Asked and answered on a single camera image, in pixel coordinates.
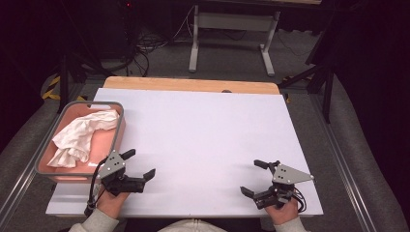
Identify person's grey hooded torso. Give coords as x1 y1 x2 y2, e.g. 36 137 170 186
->
157 218 228 232

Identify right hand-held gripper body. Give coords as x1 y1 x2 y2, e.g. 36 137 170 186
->
253 162 315 211

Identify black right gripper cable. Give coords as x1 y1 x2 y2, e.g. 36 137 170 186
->
291 186 308 214

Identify wooden table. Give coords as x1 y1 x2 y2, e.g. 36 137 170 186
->
102 75 281 96

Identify pink basket with grey rim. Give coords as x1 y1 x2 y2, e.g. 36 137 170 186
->
34 100 127 185

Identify white board sheet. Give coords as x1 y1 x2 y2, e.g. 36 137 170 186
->
44 87 325 218

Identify white cloth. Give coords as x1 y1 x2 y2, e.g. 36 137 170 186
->
46 108 121 169

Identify person's left hand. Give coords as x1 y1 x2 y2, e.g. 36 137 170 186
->
96 188 131 220

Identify white metal desk frame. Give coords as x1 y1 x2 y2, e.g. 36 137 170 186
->
188 4 281 78

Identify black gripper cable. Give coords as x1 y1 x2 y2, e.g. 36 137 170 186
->
83 156 109 218
291 186 308 214

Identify person's right hand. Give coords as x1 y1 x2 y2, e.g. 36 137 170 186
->
264 197 300 226

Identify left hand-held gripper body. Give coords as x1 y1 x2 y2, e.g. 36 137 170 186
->
97 149 146 197

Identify black metal stand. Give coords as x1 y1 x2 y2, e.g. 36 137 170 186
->
57 52 89 114
278 59 337 125

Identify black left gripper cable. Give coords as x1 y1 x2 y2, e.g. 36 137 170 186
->
83 156 109 218

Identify yellow black hazard tape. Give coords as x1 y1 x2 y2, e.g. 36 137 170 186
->
41 74 87 102

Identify aluminium floor rail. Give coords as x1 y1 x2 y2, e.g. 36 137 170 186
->
309 94 379 232
0 105 63 224

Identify tangle of black floor cables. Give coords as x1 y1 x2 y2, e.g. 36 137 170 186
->
125 27 182 77

